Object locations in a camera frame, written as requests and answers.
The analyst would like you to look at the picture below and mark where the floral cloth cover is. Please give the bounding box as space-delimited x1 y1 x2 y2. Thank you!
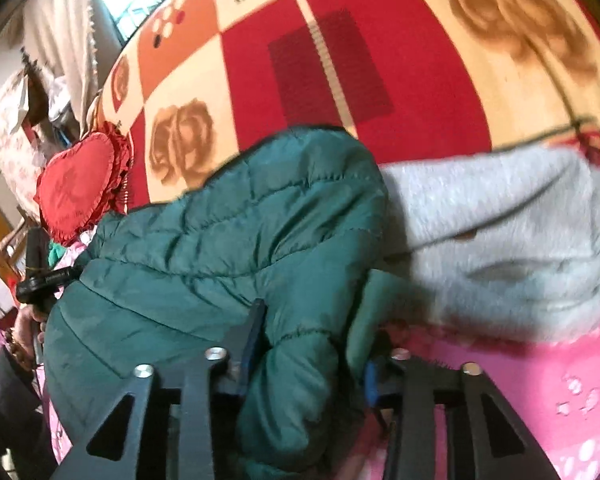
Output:
0 67 49 212

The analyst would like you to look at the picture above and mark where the green puffer jacket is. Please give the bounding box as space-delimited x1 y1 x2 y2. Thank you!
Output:
42 127 417 480

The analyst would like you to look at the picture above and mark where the red orange checked bed blanket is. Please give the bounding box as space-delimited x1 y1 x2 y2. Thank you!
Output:
96 0 600 212

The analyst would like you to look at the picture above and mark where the white curtain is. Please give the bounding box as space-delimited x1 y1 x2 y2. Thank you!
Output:
22 0 124 132

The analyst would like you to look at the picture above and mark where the pink penguin print blanket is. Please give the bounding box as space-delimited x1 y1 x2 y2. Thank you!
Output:
0 232 600 480

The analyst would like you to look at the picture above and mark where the person's left hand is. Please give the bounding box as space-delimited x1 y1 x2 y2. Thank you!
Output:
17 304 49 362

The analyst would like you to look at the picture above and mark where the red heart-shaped frilled pillow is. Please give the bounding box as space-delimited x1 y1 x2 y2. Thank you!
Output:
33 121 134 249

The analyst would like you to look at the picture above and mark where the beaded bracelet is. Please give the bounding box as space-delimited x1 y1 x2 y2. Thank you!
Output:
6 329 35 374

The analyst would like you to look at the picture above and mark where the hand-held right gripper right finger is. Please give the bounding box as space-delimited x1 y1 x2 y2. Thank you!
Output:
364 348 562 480

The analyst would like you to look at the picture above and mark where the wooden chair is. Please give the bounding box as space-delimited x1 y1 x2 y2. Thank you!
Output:
0 205 32 272

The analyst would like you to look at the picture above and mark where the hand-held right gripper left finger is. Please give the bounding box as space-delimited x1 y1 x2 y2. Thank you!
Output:
50 299 267 480

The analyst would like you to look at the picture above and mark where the green cloth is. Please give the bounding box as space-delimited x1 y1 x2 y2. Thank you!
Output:
47 240 79 267

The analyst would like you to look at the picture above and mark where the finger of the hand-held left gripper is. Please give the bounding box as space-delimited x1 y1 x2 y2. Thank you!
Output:
46 266 84 289

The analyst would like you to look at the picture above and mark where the person's left forearm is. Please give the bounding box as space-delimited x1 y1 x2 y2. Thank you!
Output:
0 346 57 480

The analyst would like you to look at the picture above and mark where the grey fleece garment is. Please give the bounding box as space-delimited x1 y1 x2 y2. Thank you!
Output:
377 144 600 344

